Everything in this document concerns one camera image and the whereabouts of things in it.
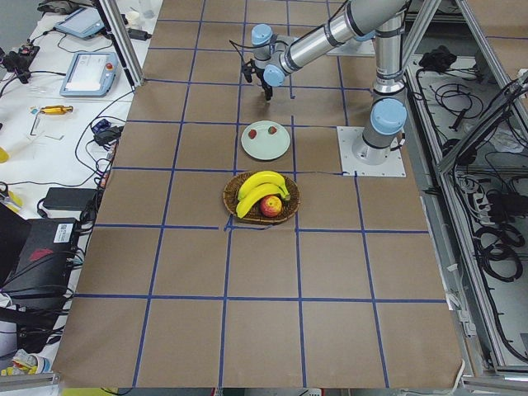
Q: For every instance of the black computer case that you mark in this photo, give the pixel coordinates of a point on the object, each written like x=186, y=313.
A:
x=36, y=257

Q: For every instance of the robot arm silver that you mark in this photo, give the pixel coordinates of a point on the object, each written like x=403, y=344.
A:
x=357, y=29

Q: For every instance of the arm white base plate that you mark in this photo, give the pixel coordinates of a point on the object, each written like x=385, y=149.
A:
x=359, y=159

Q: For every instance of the red apple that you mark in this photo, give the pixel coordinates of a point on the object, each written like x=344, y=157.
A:
x=271, y=206

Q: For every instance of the brown wicker basket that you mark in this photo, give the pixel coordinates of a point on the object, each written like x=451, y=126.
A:
x=255, y=215

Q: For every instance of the aluminium frame post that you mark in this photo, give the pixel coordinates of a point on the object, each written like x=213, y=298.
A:
x=115, y=27

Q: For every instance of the black power brick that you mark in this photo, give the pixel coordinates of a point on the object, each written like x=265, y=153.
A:
x=68, y=198

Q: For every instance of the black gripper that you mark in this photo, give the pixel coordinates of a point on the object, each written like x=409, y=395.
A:
x=265, y=82

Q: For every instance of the teach pendant tablet far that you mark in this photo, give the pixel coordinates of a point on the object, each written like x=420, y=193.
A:
x=83, y=23

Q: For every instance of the gold metal cylinder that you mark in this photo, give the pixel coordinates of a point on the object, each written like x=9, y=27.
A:
x=57, y=110

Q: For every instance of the light green plate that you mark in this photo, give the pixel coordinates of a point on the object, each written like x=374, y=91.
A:
x=266, y=146

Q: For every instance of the teach pendant tablet near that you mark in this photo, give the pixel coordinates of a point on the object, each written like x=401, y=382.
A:
x=90, y=74

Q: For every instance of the yellow banana bunch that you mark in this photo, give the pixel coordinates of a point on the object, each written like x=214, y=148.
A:
x=257, y=186

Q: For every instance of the teach pendant tablet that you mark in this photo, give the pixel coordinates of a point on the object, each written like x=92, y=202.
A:
x=83, y=23
x=90, y=74

